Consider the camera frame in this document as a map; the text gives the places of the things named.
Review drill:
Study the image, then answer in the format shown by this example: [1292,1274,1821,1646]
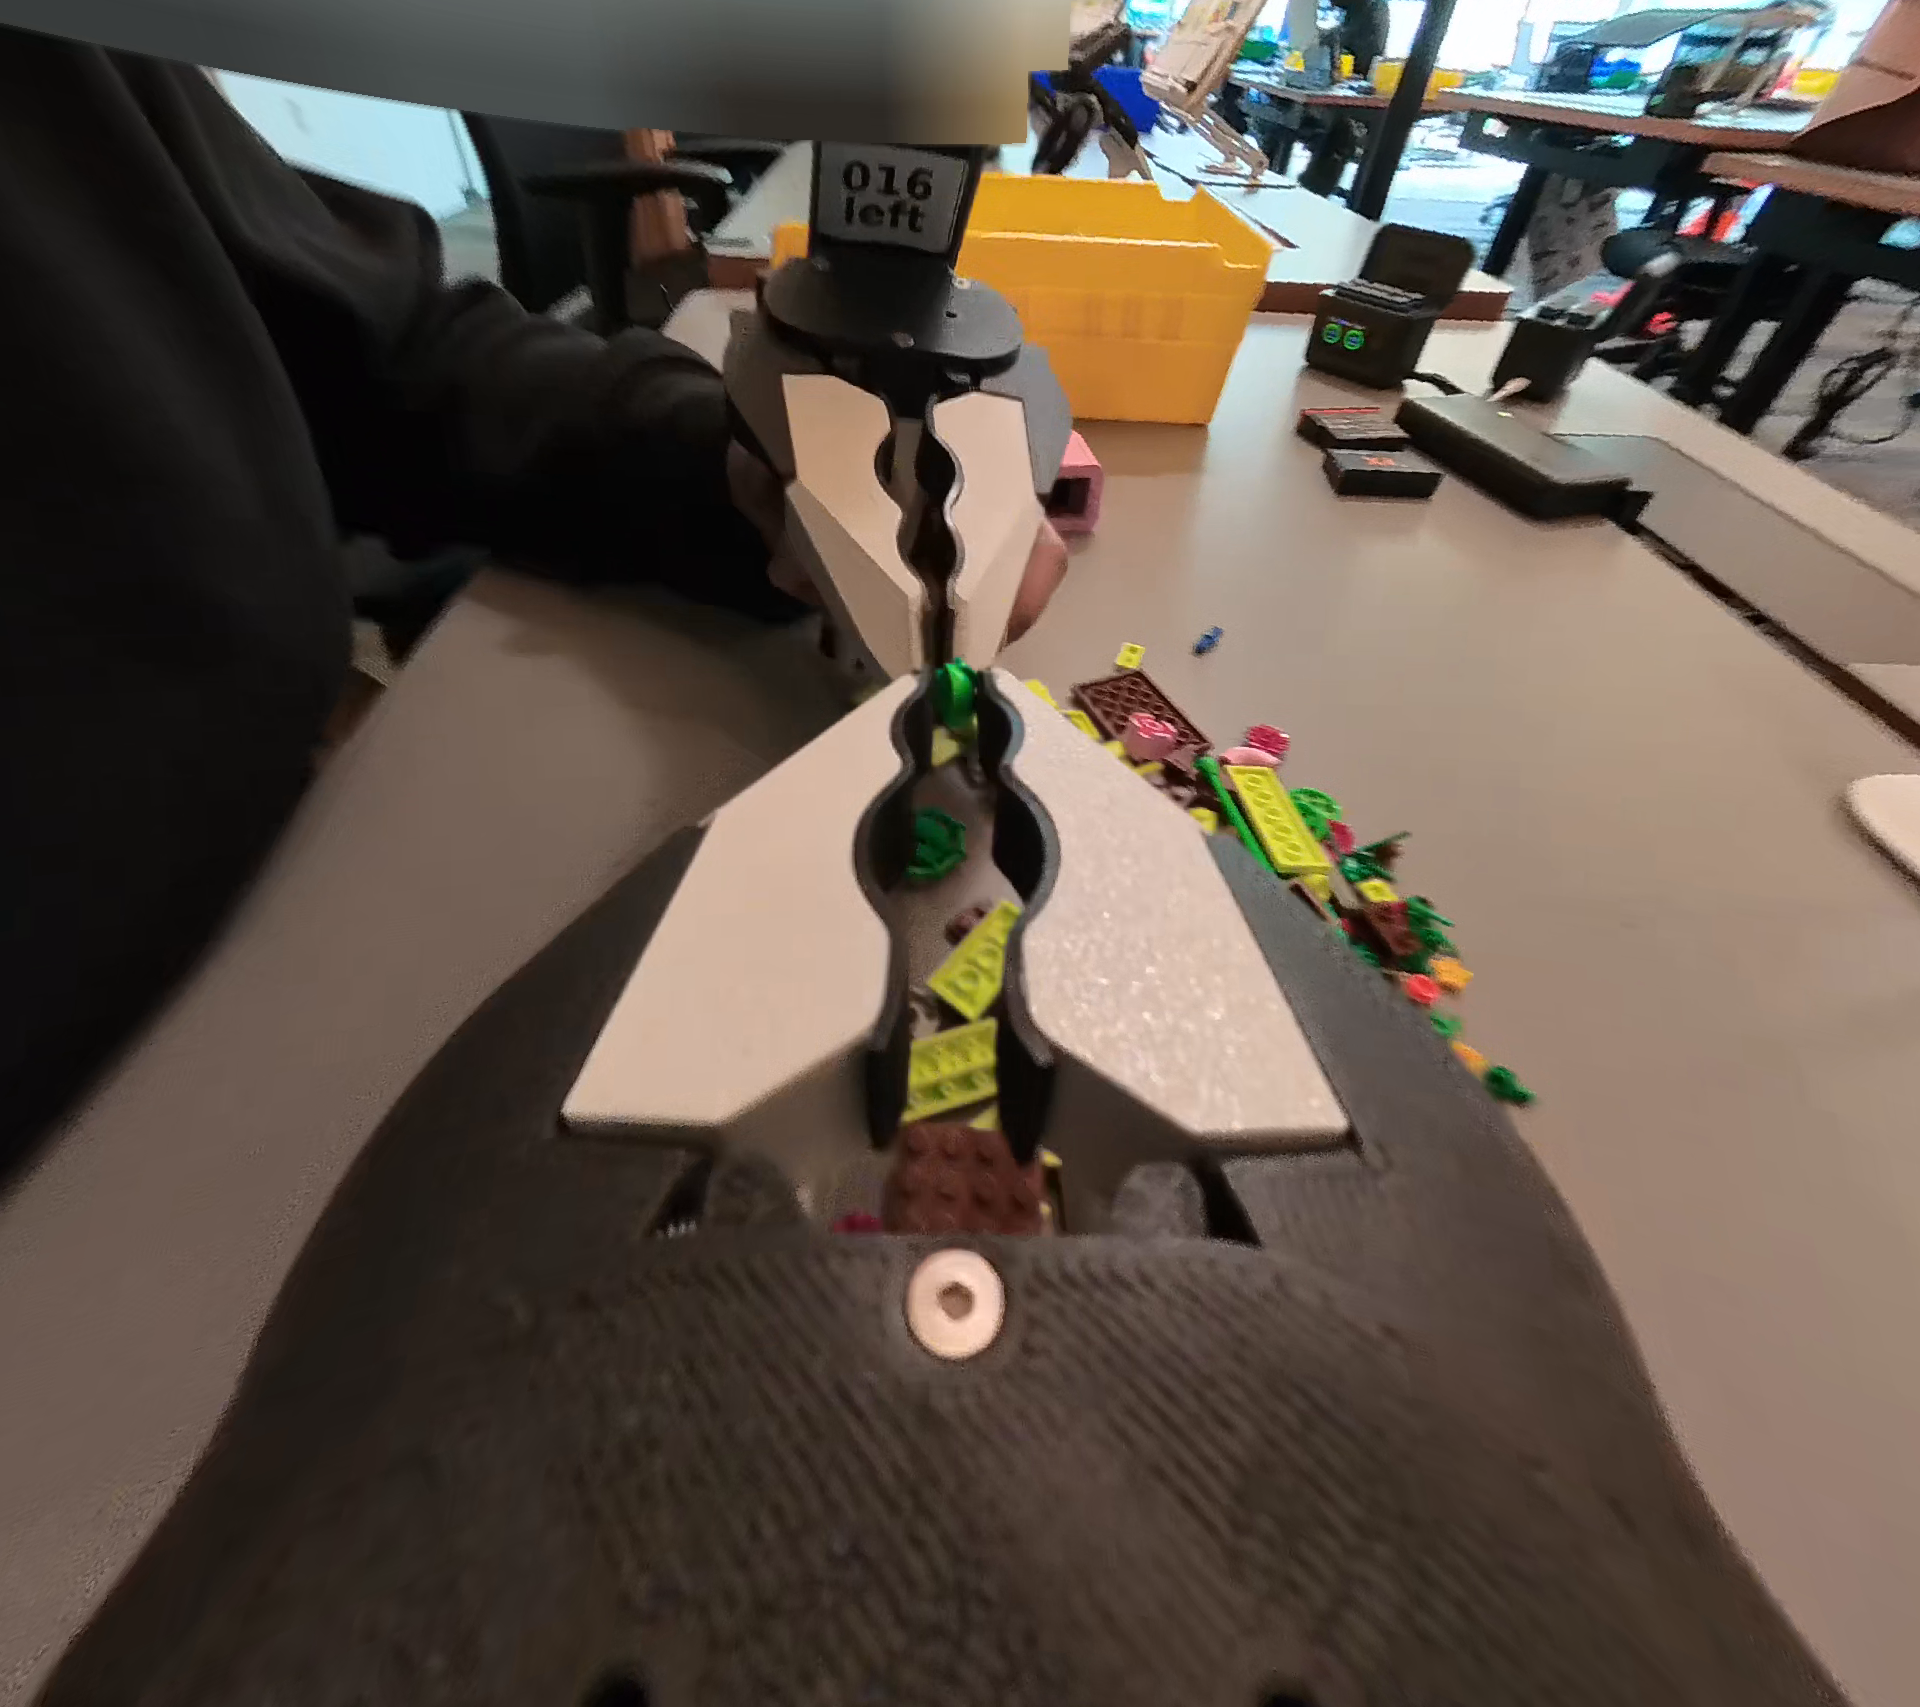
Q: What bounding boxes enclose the brown top background desk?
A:
[1229,72,1920,282]

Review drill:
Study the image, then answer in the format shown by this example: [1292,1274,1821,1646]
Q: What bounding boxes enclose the black power brick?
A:
[1397,389,1651,525]

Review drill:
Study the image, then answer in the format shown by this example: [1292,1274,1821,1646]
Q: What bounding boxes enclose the black angular gadget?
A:
[1033,62,1157,182]

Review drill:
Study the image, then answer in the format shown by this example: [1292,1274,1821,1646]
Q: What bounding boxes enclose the black charging case green lights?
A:
[1306,224,1477,392]

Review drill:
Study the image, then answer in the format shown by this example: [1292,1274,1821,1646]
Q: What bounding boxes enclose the wooden easel stand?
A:
[1094,32,1301,187]

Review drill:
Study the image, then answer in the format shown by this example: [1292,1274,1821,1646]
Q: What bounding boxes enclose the person's left hand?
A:
[730,444,1070,651]

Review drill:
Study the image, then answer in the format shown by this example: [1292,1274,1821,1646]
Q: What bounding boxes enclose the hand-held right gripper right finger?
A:
[960,668,1365,1166]

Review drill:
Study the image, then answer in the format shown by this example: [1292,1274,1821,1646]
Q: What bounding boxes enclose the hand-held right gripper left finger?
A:
[559,669,938,1151]

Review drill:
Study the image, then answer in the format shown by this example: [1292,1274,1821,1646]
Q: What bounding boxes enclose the person's left forearm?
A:
[337,282,812,621]

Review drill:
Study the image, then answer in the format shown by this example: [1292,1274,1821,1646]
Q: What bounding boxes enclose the person's black jacket torso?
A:
[0,28,498,1182]

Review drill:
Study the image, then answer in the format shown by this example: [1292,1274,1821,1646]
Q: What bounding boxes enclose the pile of colourful toy bricks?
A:
[839,639,1536,1236]

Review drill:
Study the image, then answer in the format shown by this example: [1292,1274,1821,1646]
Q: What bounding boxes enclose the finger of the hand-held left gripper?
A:
[923,386,1048,674]
[779,373,938,692]

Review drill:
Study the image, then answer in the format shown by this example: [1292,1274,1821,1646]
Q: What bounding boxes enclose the grey desk cable cover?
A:
[1635,432,1920,709]

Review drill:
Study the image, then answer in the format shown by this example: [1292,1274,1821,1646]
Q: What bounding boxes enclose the white stand base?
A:
[1846,773,1920,880]

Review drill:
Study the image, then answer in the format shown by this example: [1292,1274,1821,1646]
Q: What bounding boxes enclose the black office chair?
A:
[468,109,738,334]

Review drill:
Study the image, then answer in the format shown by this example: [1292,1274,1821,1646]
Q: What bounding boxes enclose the brown cardboard box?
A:
[1792,0,1920,171]

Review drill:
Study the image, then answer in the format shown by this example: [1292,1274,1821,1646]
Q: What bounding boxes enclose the yellow plastic bin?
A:
[772,171,1273,425]

